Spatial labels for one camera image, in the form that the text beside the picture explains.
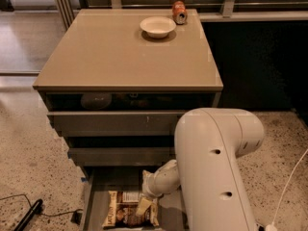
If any white cable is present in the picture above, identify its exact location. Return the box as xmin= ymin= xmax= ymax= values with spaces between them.
xmin=265 ymin=148 xmax=308 ymax=231

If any black bar on floor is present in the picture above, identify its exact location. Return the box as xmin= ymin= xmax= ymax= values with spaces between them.
xmin=13 ymin=199 xmax=43 ymax=231

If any bottom grey drawer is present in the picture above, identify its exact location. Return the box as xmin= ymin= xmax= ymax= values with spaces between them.
xmin=80 ymin=170 xmax=190 ymax=231

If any brown chip bag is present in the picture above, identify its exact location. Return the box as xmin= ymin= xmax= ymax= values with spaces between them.
xmin=102 ymin=191 xmax=159 ymax=229

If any black floor cable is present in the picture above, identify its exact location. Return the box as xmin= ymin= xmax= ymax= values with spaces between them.
xmin=0 ymin=193 xmax=78 ymax=218

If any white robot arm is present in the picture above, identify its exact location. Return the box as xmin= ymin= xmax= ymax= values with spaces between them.
xmin=142 ymin=108 xmax=265 ymax=231

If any tan drawer cabinet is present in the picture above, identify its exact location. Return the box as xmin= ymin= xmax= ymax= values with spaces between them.
xmin=32 ymin=8 xmax=224 ymax=231

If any orange soda can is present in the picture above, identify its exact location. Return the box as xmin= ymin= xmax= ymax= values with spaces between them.
xmin=172 ymin=1 xmax=187 ymax=25

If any grey drawer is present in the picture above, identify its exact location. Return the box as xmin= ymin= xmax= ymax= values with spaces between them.
xmin=47 ymin=110 xmax=186 ymax=137
xmin=68 ymin=147 xmax=175 ymax=167
xmin=80 ymin=170 xmax=190 ymax=231

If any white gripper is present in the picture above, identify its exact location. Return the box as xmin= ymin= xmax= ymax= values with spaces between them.
xmin=136 ymin=170 xmax=163 ymax=216

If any black power adapter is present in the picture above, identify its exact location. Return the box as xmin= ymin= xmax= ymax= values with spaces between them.
xmin=70 ymin=210 xmax=83 ymax=225

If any top grey drawer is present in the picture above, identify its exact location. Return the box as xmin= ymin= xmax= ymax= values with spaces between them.
xmin=47 ymin=110 xmax=186 ymax=137

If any grey bowl in drawer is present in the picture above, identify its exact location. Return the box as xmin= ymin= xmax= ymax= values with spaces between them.
xmin=81 ymin=92 xmax=112 ymax=110

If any middle grey drawer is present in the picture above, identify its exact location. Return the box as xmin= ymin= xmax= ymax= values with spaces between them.
xmin=68 ymin=147 xmax=175 ymax=167

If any white bowl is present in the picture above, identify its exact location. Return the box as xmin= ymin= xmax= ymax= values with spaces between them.
xmin=140 ymin=16 xmax=176 ymax=39

